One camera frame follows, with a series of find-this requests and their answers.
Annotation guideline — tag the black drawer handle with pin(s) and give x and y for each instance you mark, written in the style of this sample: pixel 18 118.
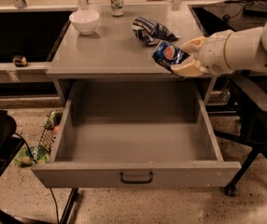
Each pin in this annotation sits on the black drawer handle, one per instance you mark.
pixel 131 179

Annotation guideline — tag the green snack bag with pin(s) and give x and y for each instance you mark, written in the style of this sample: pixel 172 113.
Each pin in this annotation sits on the green snack bag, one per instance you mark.
pixel 28 156

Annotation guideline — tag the grey open top drawer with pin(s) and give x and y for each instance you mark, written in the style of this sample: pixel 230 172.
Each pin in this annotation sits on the grey open top drawer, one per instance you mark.
pixel 135 128

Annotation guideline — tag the black chair left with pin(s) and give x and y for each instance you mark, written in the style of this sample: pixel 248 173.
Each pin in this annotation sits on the black chair left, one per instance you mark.
pixel 2 159

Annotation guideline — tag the grey cabinet counter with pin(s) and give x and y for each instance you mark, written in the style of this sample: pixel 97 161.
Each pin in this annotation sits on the grey cabinet counter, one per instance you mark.
pixel 113 52

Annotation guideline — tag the wire basket with snacks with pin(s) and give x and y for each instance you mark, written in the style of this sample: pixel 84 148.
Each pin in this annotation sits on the wire basket with snacks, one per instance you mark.
pixel 49 135

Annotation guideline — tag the yellow black tape measure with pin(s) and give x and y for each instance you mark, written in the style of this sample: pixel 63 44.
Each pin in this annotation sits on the yellow black tape measure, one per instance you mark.
pixel 19 61

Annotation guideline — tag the blue pepsi can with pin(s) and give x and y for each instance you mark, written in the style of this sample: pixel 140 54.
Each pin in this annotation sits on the blue pepsi can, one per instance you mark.
pixel 167 55

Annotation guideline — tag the black power adapter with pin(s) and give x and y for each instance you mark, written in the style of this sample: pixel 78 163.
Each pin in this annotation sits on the black power adapter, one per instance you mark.
pixel 255 9

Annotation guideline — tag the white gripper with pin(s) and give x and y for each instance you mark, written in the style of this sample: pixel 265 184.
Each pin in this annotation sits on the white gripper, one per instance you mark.
pixel 213 52

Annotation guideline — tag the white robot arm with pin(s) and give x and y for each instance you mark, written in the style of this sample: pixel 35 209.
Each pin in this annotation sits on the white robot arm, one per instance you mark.
pixel 245 50

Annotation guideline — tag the blue striped chip bag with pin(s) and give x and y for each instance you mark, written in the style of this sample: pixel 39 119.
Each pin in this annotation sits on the blue striped chip bag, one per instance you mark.
pixel 152 32

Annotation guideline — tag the green and white soda can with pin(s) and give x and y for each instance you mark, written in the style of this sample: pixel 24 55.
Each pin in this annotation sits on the green and white soda can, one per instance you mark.
pixel 117 8

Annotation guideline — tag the white bowl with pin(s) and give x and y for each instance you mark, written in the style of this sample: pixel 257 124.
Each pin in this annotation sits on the white bowl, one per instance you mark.
pixel 85 21

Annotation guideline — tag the black office chair right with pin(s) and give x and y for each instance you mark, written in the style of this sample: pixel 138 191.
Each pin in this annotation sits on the black office chair right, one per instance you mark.
pixel 248 101

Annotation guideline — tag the black side table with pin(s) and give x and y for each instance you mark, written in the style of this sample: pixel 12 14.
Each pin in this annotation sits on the black side table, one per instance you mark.
pixel 226 15

